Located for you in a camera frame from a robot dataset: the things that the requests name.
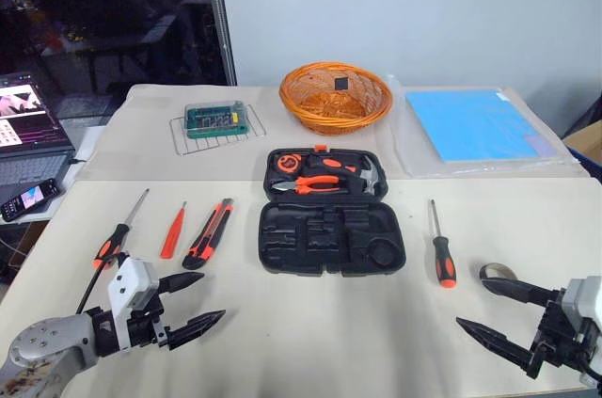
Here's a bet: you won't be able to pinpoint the metal frame post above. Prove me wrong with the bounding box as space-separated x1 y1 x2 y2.
201 0 238 87

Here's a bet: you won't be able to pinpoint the orange handled pliers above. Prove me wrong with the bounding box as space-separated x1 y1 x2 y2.
271 174 343 196

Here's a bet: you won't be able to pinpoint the dark desk behind glass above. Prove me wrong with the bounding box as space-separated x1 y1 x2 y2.
40 11 182 94

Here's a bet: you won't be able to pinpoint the slim orange test screwdriver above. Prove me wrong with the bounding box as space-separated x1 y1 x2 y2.
159 200 188 261

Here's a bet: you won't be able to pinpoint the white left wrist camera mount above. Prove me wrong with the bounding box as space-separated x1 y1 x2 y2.
106 256 162 353

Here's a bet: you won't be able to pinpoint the beige table cloth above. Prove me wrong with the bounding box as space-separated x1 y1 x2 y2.
74 83 592 182
0 178 602 398

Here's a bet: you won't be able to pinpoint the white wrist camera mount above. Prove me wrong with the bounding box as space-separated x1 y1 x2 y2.
561 275 602 348
106 256 162 353

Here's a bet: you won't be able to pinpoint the metal wire rack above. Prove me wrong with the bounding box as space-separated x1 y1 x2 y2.
168 103 268 156

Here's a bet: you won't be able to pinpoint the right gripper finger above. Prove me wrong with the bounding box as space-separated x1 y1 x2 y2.
479 277 562 309
455 316 541 374

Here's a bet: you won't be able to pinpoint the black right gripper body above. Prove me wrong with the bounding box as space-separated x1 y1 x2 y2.
525 291 595 380

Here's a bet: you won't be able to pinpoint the blue sheet in plastic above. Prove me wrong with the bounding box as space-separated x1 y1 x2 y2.
384 72 583 179

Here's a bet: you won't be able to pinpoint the blue bin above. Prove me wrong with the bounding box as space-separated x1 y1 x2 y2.
565 145 602 183

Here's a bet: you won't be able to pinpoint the blue flat board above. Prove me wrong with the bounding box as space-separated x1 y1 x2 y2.
404 88 562 165

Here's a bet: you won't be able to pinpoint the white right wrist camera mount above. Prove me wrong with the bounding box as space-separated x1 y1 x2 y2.
561 275 602 348

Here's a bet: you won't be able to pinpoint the screwdriver orange black handle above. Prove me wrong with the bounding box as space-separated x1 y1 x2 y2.
427 199 458 290
92 187 151 270

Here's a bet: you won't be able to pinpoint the orange tape measure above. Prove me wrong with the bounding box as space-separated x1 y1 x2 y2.
274 153 305 177

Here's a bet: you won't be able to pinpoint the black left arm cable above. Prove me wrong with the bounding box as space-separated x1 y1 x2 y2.
75 250 129 315

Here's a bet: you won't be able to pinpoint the orange woven basket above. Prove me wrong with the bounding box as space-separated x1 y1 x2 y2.
278 61 394 137

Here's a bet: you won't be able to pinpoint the open laptop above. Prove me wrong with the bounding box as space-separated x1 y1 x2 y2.
0 71 77 205

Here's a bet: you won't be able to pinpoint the green screwdriver bit case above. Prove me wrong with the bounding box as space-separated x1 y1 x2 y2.
183 99 251 141

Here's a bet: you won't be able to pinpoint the claw hammer orange black handle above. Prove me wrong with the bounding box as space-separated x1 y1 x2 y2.
307 155 381 196

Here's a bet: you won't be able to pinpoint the black plastic tool case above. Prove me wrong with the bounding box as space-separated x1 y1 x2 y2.
257 145 408 278

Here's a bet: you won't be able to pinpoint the orange black utility knife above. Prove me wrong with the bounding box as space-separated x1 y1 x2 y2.
182 198 235 271

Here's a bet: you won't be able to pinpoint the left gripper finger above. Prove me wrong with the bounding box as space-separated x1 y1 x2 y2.
157 270 206 298
166 309 228 351

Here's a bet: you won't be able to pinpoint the cardboard box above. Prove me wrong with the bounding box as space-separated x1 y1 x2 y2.
561 119 602 155

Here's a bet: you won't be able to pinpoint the black smartphone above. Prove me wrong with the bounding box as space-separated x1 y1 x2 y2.
0 177 63 223

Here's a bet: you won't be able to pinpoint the clear tape roll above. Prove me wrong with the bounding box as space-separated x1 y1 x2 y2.
479 262 518 284

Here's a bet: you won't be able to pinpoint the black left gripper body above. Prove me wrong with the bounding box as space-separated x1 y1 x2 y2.
126 293 173 350

